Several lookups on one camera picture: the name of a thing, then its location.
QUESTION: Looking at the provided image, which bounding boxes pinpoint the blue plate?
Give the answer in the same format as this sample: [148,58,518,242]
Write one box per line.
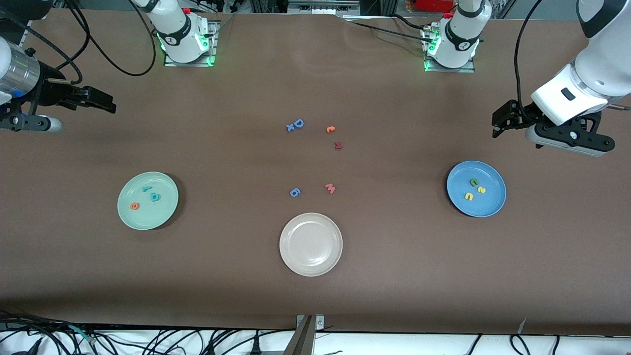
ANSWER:
[447,160,507,218]

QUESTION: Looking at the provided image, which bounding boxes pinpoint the green plate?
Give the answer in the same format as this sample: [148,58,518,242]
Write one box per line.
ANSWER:
[117,172,179,231]

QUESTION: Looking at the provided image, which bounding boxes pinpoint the brown table cover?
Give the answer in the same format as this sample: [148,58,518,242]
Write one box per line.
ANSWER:
[0,7,631,337]

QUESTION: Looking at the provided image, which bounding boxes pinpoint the beige plate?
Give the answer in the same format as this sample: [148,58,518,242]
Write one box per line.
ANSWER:
[279,213,343,277]

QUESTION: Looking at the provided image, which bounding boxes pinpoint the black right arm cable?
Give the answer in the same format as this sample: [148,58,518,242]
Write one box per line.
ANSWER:
[15,0,157,85]

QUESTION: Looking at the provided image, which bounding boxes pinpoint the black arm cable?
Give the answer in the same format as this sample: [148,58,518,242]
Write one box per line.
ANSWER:
[15,0,157,85]
[514,0,542,121]

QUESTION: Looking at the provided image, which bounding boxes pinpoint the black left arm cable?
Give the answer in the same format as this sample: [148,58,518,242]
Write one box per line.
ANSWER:
[514,0,542,121]

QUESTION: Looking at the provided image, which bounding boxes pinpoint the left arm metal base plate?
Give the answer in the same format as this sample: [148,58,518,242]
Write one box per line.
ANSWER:
[423,26,477,73]

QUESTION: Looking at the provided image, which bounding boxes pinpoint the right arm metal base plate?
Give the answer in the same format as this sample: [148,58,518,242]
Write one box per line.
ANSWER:
[164,20,218,67]

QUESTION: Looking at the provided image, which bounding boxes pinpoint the black cable on table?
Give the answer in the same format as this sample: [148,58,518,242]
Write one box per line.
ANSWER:
[345,14,434,40]

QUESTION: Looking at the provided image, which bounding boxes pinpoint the grey metal frame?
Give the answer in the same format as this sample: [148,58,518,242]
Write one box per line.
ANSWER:
[288,0,360,16]

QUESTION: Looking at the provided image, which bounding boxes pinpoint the black looped cable under table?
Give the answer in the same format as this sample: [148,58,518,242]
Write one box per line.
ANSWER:
[510,334,538,355]

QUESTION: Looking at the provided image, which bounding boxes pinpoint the teal cable under table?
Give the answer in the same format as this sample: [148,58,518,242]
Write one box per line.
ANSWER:
[69,324,97,344]

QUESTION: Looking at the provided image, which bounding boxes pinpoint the metal table edge bracket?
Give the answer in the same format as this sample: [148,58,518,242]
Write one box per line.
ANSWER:
[283,314,325,355]

